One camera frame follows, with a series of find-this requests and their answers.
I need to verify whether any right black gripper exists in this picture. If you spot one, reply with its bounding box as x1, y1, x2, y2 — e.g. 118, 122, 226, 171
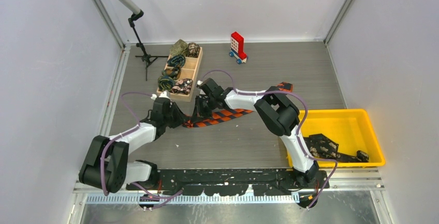
191, 96, 217, 124

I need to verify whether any orange navy striped tie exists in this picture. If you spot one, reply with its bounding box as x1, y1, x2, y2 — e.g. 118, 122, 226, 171
182, 85, 300, 135

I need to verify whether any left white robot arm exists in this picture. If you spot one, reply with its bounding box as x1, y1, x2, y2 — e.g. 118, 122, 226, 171
78, 97, 189, 195

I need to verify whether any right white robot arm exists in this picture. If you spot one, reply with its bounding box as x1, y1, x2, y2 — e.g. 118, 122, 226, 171
187, 78, 319, 188

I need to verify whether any black pink floral rolled tie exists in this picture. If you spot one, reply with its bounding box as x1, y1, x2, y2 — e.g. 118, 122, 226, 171
171, 78, 193, 95

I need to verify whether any navy yellow rolled tie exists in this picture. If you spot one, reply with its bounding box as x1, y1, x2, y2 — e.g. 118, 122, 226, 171
157, 75, 175, 92

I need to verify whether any wooden compartment tray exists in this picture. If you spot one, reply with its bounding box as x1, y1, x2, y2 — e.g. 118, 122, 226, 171
169, 47, 203, 102

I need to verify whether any dark green rolled tie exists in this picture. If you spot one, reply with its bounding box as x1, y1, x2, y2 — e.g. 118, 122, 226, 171
162, 66, 181, 80

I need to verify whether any teal navy rolled tie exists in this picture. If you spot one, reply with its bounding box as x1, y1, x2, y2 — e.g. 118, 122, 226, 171
167, 54, 186, 68

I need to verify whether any brown floral rolled tie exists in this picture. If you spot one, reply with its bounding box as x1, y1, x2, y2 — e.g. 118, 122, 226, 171
186, 42, 201, 58

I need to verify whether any black microphone stand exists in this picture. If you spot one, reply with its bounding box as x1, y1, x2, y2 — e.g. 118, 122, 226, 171
128, 10, 168, 81

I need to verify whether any olive green rolled tie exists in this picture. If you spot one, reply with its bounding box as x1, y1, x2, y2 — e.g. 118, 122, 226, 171
169, 39, 188, 57

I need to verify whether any red toy block car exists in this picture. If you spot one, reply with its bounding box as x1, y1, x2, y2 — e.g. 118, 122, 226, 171
229, 32, 248, 64

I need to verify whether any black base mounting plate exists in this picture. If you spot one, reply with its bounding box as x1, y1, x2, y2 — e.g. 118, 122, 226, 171
137, 169, 329, 196

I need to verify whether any yellow plastic bin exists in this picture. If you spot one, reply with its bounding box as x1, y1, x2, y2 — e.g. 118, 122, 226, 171
300, 109, 386, 168

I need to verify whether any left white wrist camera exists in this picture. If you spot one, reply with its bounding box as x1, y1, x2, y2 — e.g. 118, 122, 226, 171
151, 91, 170, 100

